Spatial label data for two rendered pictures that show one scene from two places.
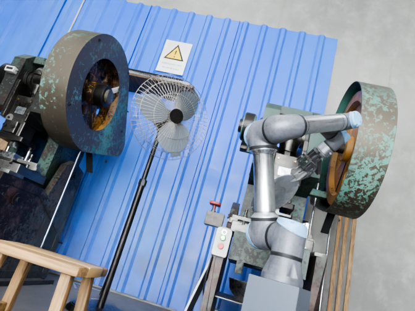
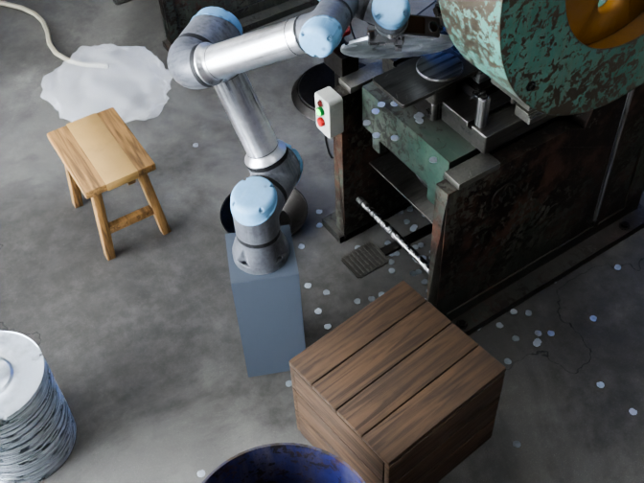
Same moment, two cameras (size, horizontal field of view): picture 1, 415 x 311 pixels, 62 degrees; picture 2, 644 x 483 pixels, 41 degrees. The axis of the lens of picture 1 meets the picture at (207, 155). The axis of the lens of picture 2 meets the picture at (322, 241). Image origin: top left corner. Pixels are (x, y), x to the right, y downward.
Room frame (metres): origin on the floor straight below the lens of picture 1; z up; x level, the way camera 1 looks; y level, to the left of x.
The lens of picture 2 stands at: (0.42, -1.66, 2.22)
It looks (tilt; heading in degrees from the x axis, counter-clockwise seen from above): 49 degrees down; 50
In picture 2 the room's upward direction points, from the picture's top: 3 degrees counter-clockwise
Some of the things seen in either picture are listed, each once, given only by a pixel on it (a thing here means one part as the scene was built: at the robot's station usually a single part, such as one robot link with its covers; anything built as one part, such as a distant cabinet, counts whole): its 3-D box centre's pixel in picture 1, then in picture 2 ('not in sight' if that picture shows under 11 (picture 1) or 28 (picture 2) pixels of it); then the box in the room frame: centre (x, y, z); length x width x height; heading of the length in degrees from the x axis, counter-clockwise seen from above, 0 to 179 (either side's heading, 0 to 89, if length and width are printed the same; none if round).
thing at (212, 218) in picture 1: (212, 229); (341, 72); (1.83, -0.13, 0.62); 0.10 x 0.06 x 0.20; 81
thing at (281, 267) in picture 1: (283, 268); (259, 241); (1.29, -0.38, 0.50); 0.15 x 0.15 x 0.10
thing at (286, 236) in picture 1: (288, 236); (256, 208); (1.29, -0.38, 0.62); 0.13 x 0.12 x 0.14; 27
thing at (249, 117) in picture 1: (251, 131); not in sight; (2.06, -0.23, 1.31); 0.22 x 0.12 x 0.22; 171
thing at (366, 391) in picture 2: not in sight; (395, 400); (1.34, -0.83, 0.18); 0.40 x 0.38 x 0.35; 177
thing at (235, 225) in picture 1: (268, 238); (472, 80); (2.01, -0.47, 0.68); 0.45 x 0.30 x 0.06; 81
